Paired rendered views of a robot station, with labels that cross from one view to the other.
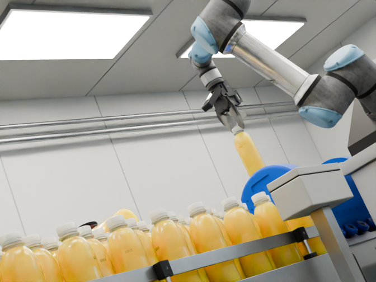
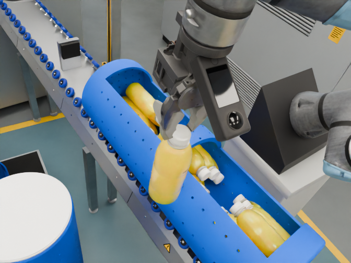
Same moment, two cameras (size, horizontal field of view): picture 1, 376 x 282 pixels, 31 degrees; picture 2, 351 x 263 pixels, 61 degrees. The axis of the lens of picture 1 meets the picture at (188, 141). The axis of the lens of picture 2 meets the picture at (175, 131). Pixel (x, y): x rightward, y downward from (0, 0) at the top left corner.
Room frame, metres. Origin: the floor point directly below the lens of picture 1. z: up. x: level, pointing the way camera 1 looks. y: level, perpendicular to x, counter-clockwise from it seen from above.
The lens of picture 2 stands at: (2.41, 0.18, 1.86)
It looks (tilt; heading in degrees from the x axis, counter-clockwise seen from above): 45 degrees down; 274
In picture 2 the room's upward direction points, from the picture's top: 12 degrees clockwise
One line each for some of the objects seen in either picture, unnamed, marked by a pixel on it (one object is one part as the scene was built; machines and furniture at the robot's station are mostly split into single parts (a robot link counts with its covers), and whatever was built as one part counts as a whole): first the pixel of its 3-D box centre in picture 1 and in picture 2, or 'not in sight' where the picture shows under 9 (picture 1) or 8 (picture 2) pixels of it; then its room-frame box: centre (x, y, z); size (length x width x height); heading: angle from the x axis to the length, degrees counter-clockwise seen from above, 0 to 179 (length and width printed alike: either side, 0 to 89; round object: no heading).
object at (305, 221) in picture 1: (301, 226); not in sight; (1.85, -0.19, 0.99); 0.07 x 0.07 x 0.19
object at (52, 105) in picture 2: not in sight; (48, 84); (3.58, -1.48, 0.31); 0.06 x 0.06 x 0.63; 51
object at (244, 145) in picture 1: (248, 153); (170, 167); (2.43, -0.19, 1.38); 0.07 x 0.07 x 0.19
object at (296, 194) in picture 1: (310, 190); not in sight; (1.70, -0.24, 1.05); 0.20 x 0.10 x 0.10; 141
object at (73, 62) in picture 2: not in sight; (70, 55); (3.08, -0.99, 1.00); 0.10 x 0.04 x 0.15; 51
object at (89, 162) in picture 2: not in sight; (91, 182); (2.90, -0.75, 0.31); 0.06 x 0.06 x 0.63; 51
